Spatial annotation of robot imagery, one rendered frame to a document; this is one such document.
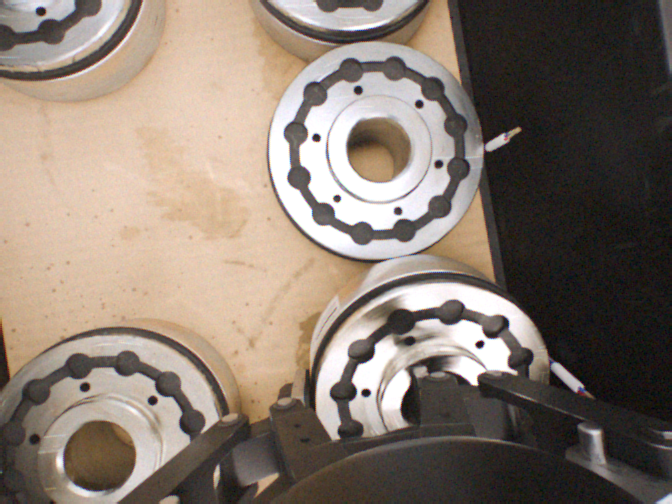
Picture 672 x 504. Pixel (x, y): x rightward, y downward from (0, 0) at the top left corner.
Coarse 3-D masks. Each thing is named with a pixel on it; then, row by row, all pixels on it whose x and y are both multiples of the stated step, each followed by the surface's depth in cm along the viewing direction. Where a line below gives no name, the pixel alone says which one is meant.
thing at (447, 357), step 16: (416, 352) 14; (432, 352) 14; (448, 352) 14; (464, 352) 14; (400, 368) 14; (416, 368) 14; (432, 368) 14; (448, 368) 14; (464, 368) 14; (480, 368) 14; (384, 384) 14; (400, 384) 14; (384, 400) 14; (400, 400) 14; (384, 416) 14; (400, 416) 14
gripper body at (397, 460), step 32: (352, 448) 9; (384, 448) 4; (416, 448) 4; (448, 448) 4; (480, 448) 4; (512, 448) 4; (288, 480) 8; (320, 480) 4; (352, 480) 4; (384, 480) 4; (416, 480) 4; (448, 480) 3; (480, 480) 3; (512, 480) 3; (544, 480) 4; (576, 480) 4; (608, 480) 4
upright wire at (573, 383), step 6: (552, 360) 16; (552, 366) 15; (558, 366) 15; (558, 372) 15; (564, 372) 15; (564, 378) 14; (570, 378) 14; (570, 384) 14; (576, 384) 14; (576, 390) 14; (582, 390) 14; (588, 396) 13
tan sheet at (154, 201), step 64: (192, 0) 19; (192, 64) 19; (256, 64) 19; (448, 64) 20; (0, 128) 18; (64, 128) 19; (128, 128) 19; (192, 128) 19; (256, 128) 19; (0, 192) 18; (64, 192) 18; (128, 192) 19; (192, 192) 19; (256, 192) 19; (0, 256) 18; (64, 256) 18; (128, 256) 19; (192, 256) 19; (256, 256) 19; (320, 256) 19; (448, 256) 20; (64, 320) 18; (192, 320) 19; (256, 320) 19; (256, 384) 19
